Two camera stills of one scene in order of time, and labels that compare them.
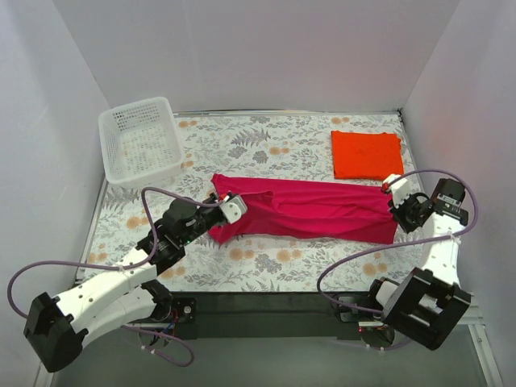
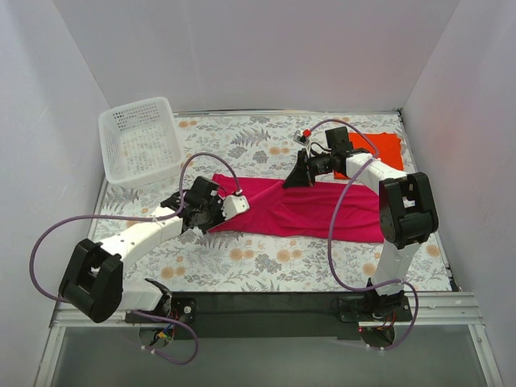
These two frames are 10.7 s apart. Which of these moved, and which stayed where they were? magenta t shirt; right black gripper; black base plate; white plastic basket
Moved: right black gripper
Stayed: magenta t shirt; white plastic basket; black base plate
